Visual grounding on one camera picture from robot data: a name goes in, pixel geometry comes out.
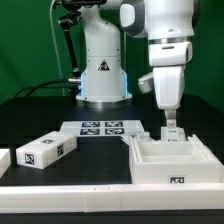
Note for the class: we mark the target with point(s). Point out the white cabinet door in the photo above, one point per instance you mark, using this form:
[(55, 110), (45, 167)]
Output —
[(140, 136), (172, 134)]

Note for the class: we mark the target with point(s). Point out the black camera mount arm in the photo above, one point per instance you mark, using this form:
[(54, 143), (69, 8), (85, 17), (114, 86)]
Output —
[(72, 17)]

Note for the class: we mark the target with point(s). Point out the white U-shaped obstacle frame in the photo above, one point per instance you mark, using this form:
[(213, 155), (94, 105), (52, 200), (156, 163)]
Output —
[(106, 198)]

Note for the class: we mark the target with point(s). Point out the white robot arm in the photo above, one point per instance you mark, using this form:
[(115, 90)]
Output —
[(166, 24)]

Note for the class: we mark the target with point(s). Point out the white cabinet top block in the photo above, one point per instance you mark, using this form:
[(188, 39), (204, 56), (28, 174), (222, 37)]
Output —
[(45, 150)]

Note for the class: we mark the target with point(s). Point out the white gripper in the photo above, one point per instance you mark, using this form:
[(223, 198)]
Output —
[(169, 87)]

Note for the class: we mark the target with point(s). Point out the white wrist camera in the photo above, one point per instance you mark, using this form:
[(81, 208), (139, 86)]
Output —
[(146, 83)]

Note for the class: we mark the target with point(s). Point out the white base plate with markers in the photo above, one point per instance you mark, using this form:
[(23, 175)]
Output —
[(102, 128)]

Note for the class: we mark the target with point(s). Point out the white cabinet body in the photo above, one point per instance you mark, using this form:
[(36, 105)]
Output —
[(173, 162)]

